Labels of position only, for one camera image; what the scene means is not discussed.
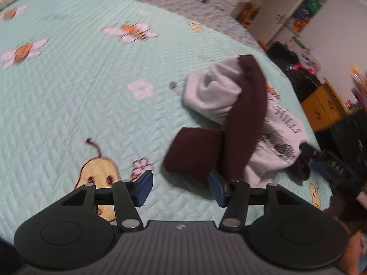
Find white door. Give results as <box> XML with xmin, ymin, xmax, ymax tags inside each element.
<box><xmin>249</xmin><ymin>0</ymin><xmax>317</xmax><ymax>45</ymax></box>

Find frog-print bedsheet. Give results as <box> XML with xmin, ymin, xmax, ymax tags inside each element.
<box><xmin>54</xmin><ymin>0</ymin><xmax>268</xmax><ymax>53</ymax></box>

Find hanging colourful bags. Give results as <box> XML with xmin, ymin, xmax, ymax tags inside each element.
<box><xmin>291</xmin><ymin>0</ymin><xmax>323</xmax><ymax>36</ymax></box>

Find mint bee-print quilt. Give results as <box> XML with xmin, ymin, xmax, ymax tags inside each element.
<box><xmin>0</xmin><ymin>0</ymin><xmax>334</xmax><ymax>244</ymax></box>

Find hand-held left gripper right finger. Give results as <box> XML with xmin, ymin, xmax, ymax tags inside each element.
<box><xmin>209</xmin><ymin>171</ymin><xmax>301</xmax><ymax>232</ymax></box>

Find wooden desk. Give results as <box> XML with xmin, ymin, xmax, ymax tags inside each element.
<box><xmin>300</xmin><ymin>78</ymin><xmax>367</xmax><ymax>132</ymax></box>

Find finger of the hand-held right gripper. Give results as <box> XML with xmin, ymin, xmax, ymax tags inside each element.
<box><xmin>300</xmin><ymin>143</ymin><xmax>319</xmax><ymax>157</ymax></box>
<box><xmin>311</xmin><ymin>160</ymin><xmax>331</xmax><ymax>179</ymax></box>

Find maroon and grey sweatshirt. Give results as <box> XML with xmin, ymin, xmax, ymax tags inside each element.
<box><xmin>163</xmin><ymin>54</ymin><xmax>312</xmax><ymax>189</ymax></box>

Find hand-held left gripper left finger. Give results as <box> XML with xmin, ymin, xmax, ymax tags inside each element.
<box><xmin>61</xmin><ymin>170</ymin><xmax>154</xmax><ymax>232</ymax></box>

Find black armchair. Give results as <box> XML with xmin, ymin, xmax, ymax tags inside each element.
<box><xmin>266</xmin><ymin>41</ymin><xmax>323</xmax><ymax>102</ymax></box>

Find white plastic bag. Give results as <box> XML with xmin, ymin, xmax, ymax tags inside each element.
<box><xmin>289</xmin><ymin>36</ymin><xmax>321</xmax><ymax>73</ymax></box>

